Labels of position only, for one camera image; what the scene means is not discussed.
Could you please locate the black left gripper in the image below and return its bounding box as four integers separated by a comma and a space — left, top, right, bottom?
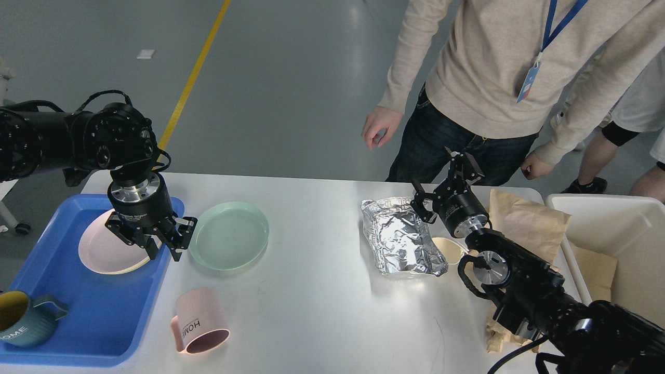
105, 172, 198, 261

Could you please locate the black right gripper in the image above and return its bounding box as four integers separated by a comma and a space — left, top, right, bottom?
409, 147, 489, 238

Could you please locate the green plate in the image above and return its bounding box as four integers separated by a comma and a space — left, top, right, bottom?
189, 202, 269, 271

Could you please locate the pink ribbed mug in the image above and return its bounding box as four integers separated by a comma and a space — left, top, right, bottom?
169, 287, 231, 354

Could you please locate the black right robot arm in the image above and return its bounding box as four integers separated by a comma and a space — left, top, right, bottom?
410, 151, 664, 373

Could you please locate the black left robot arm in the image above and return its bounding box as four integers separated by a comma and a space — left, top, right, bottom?
1, 95, 197, 261

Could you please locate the pink plate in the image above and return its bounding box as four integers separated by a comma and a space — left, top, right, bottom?
78, 210, 150, 275

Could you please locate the crumpled aluminium foil bag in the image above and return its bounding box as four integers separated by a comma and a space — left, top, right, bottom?
360, 196, 449, 277

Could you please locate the small cream cup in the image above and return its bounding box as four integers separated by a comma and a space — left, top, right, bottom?
432, 237, 468, 265

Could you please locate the blue plastic tray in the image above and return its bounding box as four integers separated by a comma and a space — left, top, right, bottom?
1, 194, 171, 367

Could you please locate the brown paper bag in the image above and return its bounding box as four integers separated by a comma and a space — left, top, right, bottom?
489, 189, 571, 264

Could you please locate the person in beige sweater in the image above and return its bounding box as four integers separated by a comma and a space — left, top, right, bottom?
387, 1, 664, 185

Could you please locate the blue mug yellow inside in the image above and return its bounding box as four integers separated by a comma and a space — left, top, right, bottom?
1, 290, 69, 348

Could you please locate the white side table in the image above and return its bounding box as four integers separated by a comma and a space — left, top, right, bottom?
1, 180, 32, 236

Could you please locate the crumpled brown paper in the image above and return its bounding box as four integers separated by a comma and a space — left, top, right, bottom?
485, 304, 532, 353

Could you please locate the brown paper in bin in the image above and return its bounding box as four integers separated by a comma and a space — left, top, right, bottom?
570, 242, 618, 301

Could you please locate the white plastic bin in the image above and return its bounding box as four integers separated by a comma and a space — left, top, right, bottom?
546, 194, 664, 326

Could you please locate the person in black shorts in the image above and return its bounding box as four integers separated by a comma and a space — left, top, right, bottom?
563, 50, 664, 202

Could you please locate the white chair base left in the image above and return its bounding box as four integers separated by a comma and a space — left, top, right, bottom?
0, 57, 17, 106

